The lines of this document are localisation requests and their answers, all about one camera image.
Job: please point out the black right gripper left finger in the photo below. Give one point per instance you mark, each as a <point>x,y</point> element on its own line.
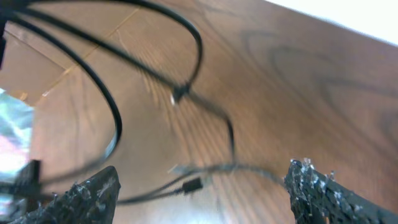
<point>92,201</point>

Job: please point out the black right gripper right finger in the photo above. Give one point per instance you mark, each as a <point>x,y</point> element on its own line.
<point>317,198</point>

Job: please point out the cardboard panel at left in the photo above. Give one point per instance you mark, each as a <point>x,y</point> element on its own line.
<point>32,65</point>

